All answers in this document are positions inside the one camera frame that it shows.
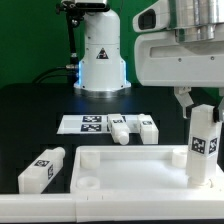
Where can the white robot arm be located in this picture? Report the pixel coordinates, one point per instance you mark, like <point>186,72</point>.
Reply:
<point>102,70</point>

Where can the black camera on stand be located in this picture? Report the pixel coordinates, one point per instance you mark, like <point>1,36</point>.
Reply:
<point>75,11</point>

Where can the white desk top tray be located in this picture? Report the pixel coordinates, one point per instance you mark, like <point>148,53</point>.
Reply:
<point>137,169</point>

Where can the white marker sheet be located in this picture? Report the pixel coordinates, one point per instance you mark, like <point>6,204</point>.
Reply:
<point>93,124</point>

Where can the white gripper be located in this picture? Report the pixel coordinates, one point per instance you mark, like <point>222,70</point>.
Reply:
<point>161,61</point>

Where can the white front fence bar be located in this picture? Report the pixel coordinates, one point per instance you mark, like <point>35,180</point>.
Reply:
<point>187,205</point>

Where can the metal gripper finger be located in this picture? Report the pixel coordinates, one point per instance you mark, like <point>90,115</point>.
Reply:
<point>218,111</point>

